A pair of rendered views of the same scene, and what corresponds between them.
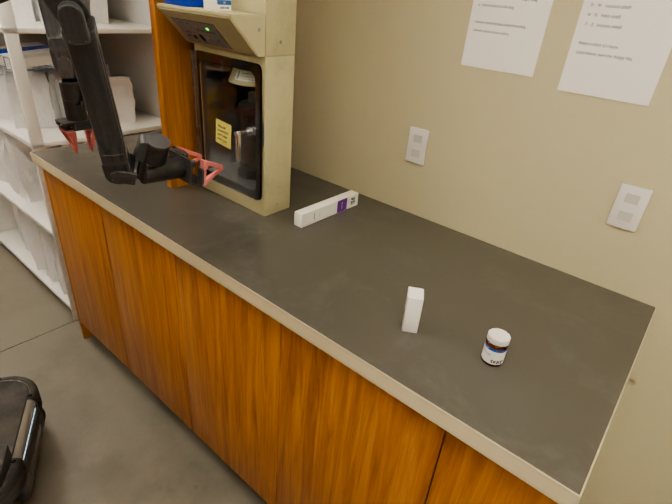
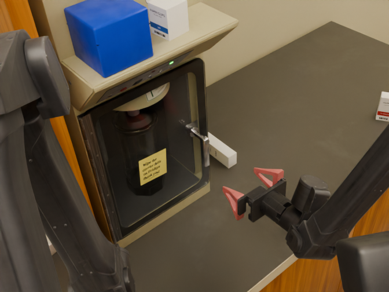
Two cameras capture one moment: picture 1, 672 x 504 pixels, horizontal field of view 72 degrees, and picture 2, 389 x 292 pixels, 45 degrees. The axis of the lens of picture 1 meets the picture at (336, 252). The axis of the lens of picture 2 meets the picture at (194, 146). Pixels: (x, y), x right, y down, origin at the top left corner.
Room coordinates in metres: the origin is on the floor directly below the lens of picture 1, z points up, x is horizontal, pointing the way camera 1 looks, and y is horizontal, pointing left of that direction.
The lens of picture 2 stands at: (1.11, 1.12, 1.93)
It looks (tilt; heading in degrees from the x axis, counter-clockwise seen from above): 42 degrees down; 286
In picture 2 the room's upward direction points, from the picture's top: 4 degrees counter-clockwise
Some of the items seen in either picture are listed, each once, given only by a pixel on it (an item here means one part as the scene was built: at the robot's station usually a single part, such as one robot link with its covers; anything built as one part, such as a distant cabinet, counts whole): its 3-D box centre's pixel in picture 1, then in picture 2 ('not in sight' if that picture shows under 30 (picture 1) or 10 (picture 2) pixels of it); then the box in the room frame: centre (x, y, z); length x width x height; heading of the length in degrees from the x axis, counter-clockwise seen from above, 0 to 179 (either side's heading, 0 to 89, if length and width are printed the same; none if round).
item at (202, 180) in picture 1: (204, 168); (264, 182); (1.16, 0.37, 1.14); 0.09 x 0.07 x 0.07; 141
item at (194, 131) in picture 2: (242, 144); (201, 147); (1.32, 0.30, 1.17); 0.05 x 0.03 x 0.10; 142
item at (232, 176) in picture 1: (227, 126); (157, 154); (1.41, 0.37, 1.19); 0.30 x 0.01 x 0.40; 52
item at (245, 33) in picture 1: (209, 29); (156, 62); (1.37, 0.40, 1.46); 0.32 x 0.11 x 0.10; 52
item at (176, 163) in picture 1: (173, 167); (275, 205); (1.13, 0.44, 1.15); 0.10 x 0.07 x 0.07; 51
